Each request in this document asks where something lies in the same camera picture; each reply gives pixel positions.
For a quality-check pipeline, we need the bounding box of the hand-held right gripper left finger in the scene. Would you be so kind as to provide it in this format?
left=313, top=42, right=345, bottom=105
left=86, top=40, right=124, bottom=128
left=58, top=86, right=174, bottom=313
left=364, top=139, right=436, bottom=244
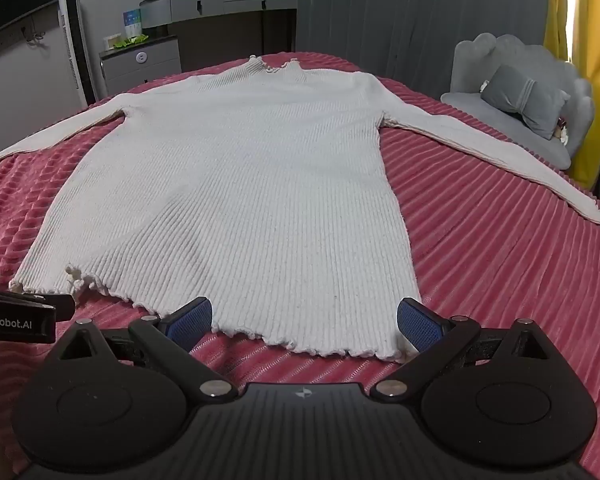
left=49, top=296, right=239, bottom=404

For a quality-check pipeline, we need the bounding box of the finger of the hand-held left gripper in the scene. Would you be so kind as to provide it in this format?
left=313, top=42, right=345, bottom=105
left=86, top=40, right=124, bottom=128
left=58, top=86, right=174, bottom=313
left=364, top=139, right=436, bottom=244
left=0, top=285, right=76, bottom=321

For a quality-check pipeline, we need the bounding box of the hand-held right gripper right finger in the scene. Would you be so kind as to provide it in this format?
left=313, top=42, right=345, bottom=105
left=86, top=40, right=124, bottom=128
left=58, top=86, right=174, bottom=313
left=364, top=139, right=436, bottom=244
left=372, top=297, right=559, bottom=404

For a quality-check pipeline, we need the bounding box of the white ribbed sweater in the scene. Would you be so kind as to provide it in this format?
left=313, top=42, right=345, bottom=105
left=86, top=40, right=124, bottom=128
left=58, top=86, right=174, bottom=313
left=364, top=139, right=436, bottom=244
left=0, top=55, right=600, bottom=363

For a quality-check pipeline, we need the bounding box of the pink ribbed blanket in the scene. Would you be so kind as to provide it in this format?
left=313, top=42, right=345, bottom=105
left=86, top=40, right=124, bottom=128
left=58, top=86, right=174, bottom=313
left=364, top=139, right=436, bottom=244
left=0, top=51, right=600, bottom=480

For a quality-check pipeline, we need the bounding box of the grey bow-shaped pillow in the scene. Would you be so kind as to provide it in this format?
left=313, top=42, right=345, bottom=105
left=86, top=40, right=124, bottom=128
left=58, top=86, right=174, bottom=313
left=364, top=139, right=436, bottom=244
left=480, top=64, right=571, bottom=141

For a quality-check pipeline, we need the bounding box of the grey drawer cabinet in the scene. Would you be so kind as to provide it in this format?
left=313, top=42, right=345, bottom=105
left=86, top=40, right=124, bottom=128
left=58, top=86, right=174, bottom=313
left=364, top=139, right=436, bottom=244
left=98, top=35, right=184, bottom=97

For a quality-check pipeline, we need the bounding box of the green packet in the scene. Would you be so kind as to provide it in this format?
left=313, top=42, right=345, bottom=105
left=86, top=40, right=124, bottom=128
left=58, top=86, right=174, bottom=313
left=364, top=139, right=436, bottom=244
left=114, top=34, right=149, bottom=51

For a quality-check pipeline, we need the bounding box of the grey shell-shaped chair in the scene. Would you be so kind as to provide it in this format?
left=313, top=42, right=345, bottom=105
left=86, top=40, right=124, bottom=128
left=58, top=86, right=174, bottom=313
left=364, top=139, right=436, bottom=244
left=440, top=32, right=595, bottom=171

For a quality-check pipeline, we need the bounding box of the blue and white box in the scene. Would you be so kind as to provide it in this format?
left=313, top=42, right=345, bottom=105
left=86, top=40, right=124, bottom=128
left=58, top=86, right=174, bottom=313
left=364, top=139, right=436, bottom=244
left=122, top=8, right=144, bottom=39

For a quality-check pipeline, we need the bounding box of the grey curtain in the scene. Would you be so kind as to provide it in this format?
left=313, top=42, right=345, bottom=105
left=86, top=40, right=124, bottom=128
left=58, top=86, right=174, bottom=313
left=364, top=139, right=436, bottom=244
left=296, top=0, right=557, bottom=102

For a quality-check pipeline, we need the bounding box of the grey dressing table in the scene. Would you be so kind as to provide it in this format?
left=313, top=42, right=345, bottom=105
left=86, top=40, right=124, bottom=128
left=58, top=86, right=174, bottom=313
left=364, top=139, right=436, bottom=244
left=139, top=0, right=300, bottom=74

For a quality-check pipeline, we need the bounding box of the yellow curtain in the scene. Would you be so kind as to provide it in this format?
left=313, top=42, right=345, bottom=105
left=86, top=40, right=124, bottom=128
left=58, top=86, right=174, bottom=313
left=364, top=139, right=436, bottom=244
left=543, top=0, right=600, bottom=192

